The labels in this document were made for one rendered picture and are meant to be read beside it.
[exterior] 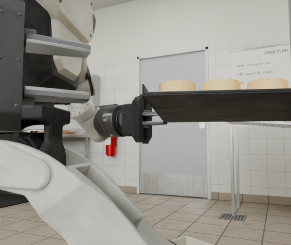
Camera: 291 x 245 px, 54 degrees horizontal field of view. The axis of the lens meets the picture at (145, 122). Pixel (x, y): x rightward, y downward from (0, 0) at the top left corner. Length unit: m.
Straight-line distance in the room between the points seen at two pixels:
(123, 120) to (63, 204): 0.31
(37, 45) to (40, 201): 0.31
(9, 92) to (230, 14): 4.07
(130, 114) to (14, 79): 0.50
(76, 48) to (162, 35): 4.16
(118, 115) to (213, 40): 3.49
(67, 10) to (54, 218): 0.38
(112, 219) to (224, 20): 3.87
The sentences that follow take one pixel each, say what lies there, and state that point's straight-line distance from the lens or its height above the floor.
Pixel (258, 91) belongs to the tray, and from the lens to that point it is 0.36.
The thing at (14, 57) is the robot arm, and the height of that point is 0.78.
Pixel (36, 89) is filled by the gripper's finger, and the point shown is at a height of 0.76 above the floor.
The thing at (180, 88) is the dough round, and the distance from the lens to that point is 0.36.
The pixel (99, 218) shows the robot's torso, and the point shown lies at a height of 0.58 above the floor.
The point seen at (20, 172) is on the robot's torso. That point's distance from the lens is 0.54.
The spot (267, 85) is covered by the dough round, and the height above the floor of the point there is 0.78.
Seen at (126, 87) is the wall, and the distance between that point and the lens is 4.47.
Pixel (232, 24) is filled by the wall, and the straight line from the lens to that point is 4.19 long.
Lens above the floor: 0.71
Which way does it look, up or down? 5 degrees up
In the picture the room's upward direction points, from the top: straight up
